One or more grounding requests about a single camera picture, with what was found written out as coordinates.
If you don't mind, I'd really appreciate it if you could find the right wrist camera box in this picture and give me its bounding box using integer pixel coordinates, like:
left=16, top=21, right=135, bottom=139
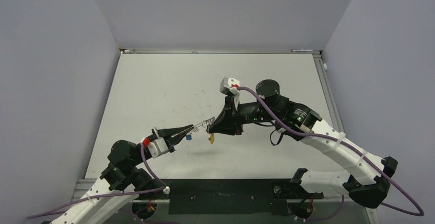
left=220, top=77, right=240, bottom=110

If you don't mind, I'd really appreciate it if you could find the key with yellow tag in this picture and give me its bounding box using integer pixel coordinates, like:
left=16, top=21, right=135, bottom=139
left=208, top=133, right=215, bottom=145

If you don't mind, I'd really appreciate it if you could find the aluminium frame rail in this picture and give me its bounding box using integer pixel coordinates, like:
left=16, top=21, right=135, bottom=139
left=312, top=54, right=345, bottom=132
left=120, top=49, right=322, bottom=54
left=69, top=177, right=377, bottom=203

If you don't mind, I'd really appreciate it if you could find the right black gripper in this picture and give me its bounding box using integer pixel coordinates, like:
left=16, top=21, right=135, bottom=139
left=209, top=95, right=277, bottom=135

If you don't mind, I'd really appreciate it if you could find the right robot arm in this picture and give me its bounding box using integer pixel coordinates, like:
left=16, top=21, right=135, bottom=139
left=207, top=77, right=398, bottom=209

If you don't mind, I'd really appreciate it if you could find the aluminium frame rail right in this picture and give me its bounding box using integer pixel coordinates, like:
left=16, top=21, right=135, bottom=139
left=312, top=54, right=345, bottom=132

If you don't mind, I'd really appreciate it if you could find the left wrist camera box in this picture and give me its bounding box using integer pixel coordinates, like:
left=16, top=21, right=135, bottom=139
left=142, top=137, right=170, bottom=158

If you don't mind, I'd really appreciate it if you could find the aluminium frame rail front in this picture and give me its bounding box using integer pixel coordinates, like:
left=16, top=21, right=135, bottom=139
left=69, top=177, right=377, bottom=203

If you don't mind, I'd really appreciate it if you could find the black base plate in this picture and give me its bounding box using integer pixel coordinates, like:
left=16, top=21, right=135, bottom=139
left=132, top=186, right=324, bottom=217

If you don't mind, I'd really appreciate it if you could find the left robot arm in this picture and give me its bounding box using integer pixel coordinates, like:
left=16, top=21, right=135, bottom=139
left=52, top=125, right=196, bottom=223

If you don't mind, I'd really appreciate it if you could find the aluminium frame rail back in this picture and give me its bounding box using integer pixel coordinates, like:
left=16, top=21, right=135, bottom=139
left=120, top=49, right=322, bottom=54

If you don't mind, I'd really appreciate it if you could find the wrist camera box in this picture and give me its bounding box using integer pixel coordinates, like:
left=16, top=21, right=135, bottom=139
left=220, top=77, right=240, bottom=110
left=142, top=137, right=170, bottom=158

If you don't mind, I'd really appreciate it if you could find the red white marker pen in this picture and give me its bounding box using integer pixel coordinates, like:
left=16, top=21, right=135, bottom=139
left=291, top=49, right=314, bottom=53

